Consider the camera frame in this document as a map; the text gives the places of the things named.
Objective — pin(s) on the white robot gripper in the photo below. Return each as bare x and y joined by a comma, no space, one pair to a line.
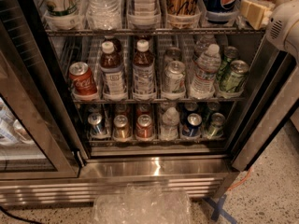
281,20

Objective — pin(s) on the green soda can rear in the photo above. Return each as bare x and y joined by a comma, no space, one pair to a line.
230,54

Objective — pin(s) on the green soda can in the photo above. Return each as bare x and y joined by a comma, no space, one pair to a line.
230,54
234,76

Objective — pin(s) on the green soda can front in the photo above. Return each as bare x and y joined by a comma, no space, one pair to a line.
234,76

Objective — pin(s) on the steel fridge right door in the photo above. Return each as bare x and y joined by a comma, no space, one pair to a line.
278,110

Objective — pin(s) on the clear water bottle middle shelf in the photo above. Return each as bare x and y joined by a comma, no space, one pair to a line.
206,69

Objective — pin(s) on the clear water bottle shelf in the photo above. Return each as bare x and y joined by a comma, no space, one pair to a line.
104,14
206,69

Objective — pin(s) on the silver can rear middle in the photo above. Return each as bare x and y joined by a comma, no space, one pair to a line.
172,54

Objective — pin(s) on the silver diet coke can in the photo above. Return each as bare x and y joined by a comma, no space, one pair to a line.
174,77

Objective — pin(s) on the white label bottle top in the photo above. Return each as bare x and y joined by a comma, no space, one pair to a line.
144,0

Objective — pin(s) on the green can bottom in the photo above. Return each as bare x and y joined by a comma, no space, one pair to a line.
216,124

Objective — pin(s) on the blue pepsi can bottom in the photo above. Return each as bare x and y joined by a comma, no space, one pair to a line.
191,125

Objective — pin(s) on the clear water bottle top shelf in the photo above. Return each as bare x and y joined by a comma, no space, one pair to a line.
104,14

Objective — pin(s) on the red can bottom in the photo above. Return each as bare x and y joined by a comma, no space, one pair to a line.
144,126

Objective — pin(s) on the stainless steel fridge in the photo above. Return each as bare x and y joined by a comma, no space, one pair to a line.
200,166

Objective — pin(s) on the gold can bottom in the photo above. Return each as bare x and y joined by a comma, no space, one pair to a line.
121,127

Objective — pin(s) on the red coca cola can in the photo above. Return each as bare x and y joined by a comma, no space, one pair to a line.
81,76

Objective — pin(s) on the blue can bottom left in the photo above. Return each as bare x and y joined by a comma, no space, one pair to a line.
97,123

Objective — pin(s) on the glass fridge left door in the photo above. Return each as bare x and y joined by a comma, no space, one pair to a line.
47,154

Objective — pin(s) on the brown tea bottle right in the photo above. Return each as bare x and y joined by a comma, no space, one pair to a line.
143,71

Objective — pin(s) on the brown tea bottle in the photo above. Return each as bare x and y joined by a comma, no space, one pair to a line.
113,74
143,71

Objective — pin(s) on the clear water bottle bottom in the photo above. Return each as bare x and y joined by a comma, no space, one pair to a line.
169,126

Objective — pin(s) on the brown tea bottle left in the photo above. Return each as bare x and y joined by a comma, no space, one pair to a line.
113,74

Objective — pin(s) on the blue tape cross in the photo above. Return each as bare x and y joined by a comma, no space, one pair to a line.
218,210

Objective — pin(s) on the clear plastic bag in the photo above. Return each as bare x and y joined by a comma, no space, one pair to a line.
143,205

